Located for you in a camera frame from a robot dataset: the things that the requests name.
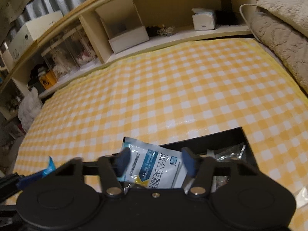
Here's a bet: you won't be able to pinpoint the yellow white checkered tablecloth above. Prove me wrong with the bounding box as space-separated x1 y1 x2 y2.
4 38 308 231

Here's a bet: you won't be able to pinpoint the black storage box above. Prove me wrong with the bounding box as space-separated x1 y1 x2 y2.
158 127 259 198

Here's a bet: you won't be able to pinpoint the tan cord teal leaf necklace bag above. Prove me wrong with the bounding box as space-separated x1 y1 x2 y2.
206 143 246 193

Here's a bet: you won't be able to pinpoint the small trinkets on shelf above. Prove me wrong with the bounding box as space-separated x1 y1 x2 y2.
146 25 175 37

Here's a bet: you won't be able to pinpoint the blue sachet packet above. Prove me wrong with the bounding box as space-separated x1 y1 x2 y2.
17 157 56 190

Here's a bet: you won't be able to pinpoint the doll in clear case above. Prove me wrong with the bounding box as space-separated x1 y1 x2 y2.
41 46 79 81
68 24 98 69

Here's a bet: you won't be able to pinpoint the wooden shelf unit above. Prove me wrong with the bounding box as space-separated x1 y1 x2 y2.
1 0 258 120

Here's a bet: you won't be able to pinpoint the yellow box on shelf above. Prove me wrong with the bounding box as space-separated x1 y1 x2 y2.
39 70 58 90

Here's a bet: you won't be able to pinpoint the white open cardboard box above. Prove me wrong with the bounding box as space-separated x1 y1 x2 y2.
95 0 149 54

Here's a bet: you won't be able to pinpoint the blue white medicine sachet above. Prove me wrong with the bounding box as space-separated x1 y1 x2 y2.
118 137 187 189

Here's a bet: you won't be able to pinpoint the white plush toy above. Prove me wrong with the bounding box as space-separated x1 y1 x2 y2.
18 87 43 132

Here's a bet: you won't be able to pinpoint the white tissue box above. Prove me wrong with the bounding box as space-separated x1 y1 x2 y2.
192 8 216 31

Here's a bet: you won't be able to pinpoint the white cable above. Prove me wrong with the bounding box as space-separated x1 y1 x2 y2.
239 0 286 41

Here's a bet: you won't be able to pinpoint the white box atop shelf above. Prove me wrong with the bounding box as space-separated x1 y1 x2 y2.
8 10 63 62

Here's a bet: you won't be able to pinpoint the beige fuzzy blanket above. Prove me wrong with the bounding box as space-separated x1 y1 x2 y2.
250 0 307 91

